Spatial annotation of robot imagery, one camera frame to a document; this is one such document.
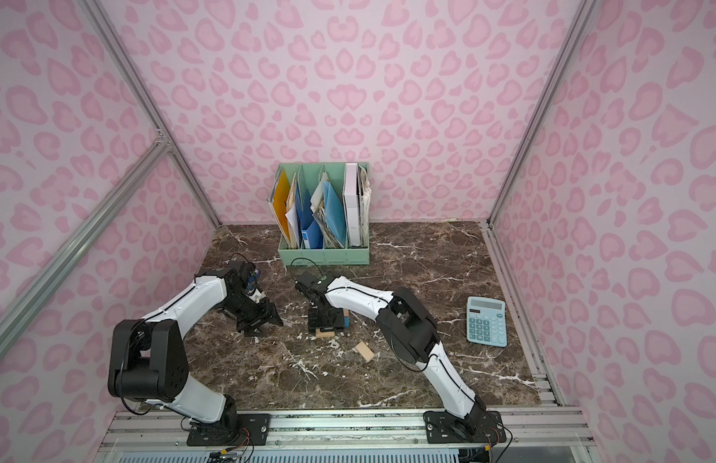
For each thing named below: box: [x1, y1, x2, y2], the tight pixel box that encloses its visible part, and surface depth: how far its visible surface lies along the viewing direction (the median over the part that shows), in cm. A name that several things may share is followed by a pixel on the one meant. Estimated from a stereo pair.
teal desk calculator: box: [466, 296, 508, 348], surface depth 92 cm
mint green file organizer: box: [274, 162, 371, 267], surface depth 103 cm
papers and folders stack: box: [266, 162, 373, 249], surface depth 100 cm
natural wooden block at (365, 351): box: [355, 340, 375, 362], surface depth 88 cm
